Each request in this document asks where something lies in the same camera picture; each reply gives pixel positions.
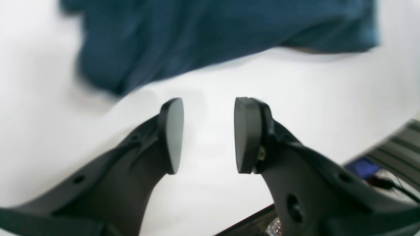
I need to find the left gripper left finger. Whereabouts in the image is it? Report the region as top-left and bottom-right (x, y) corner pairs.
(0, 98), (184, 236)

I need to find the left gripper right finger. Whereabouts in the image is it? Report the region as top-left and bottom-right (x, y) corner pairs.
(234, 97), (419, 236)

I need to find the dark teal T-shirt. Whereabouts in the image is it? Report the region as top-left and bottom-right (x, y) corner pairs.
(60, 0), (379, 97)

